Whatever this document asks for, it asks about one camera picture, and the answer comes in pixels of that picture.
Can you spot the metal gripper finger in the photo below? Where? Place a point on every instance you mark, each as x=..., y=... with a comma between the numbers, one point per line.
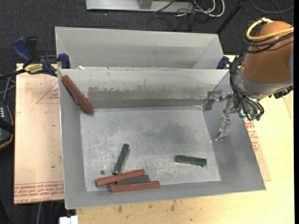
x=225, y=125
x=213, y=96

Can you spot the dark green flat block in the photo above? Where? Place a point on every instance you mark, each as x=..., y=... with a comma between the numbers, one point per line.
x=137, y=179
x=121, y=158
x=190, y=160

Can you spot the grey metal bin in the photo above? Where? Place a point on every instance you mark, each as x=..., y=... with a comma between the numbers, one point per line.
x=149, y=129

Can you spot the red-brown flat block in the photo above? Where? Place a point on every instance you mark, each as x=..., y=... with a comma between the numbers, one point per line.
x=77, y=94
x=135, y=186
x=120, y=177

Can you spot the brown cardboard board red print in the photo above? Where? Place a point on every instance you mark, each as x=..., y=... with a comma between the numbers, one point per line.
x=37, y=134

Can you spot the black cylinder on white bracket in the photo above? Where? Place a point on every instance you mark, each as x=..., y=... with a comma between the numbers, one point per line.
x=283, y=92

